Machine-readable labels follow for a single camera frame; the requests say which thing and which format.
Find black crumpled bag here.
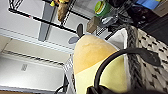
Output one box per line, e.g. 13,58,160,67
125,2,158,28

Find large yellow plush toy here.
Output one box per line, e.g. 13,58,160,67
72,32,130,94

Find large cardboard box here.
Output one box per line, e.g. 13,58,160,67
152,2,168,18

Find small cardboard box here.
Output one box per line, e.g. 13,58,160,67
86,15,101,35

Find magazine with face print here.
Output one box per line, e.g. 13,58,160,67
62,55,76,92

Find brown plush toy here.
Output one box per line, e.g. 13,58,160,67
49,0,72,23

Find black wire shelf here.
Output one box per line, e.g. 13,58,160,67
7,0,134,38

